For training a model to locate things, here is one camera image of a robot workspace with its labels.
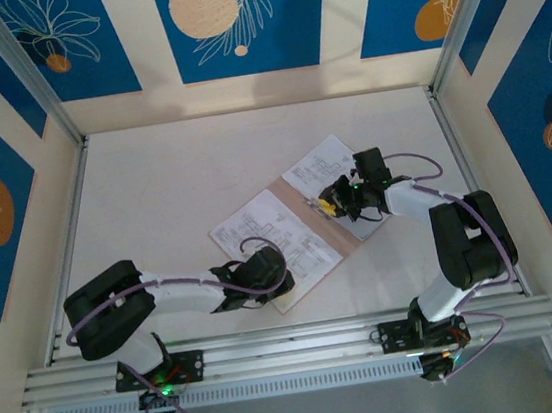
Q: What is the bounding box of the pink paper folder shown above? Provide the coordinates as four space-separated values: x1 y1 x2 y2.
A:
253 162 403 318

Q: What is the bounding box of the white printed drawing sheet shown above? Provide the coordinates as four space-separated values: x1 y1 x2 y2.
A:
276 126 396 252
204 180 349 306

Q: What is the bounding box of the black left controller box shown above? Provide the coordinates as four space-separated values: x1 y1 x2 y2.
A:
135 383 182 413

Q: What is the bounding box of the black controller box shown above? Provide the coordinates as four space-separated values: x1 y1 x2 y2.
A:
417 347 463 386
135 383 182 413

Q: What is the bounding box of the black right controller box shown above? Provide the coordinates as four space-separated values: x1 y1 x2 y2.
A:
417 347 463 386

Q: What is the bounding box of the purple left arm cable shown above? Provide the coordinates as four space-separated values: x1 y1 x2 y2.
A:
55 233 308 413

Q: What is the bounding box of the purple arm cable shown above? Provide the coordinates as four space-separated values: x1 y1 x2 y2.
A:
55 233 308 413
383 139 532 388

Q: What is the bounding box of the aluminium front frame rail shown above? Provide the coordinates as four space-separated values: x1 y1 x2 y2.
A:
14 289 552 413

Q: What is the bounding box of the slotted grey cable duct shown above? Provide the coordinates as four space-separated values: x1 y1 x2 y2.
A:
40 355 428 413

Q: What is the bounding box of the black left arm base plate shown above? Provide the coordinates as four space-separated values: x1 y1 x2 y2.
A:
112 348 209 394

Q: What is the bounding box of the aluminium side rail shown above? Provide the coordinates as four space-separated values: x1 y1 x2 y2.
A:
424 77 529 305
20 136 117 368

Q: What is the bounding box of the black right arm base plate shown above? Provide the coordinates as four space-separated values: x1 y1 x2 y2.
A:
376 310 471 357

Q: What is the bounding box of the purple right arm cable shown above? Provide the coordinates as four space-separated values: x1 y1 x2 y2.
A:
383 139 532 388

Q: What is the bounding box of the aluminium corner post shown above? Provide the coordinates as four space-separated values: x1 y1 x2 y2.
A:
0 0 89 157
417 0 514 98

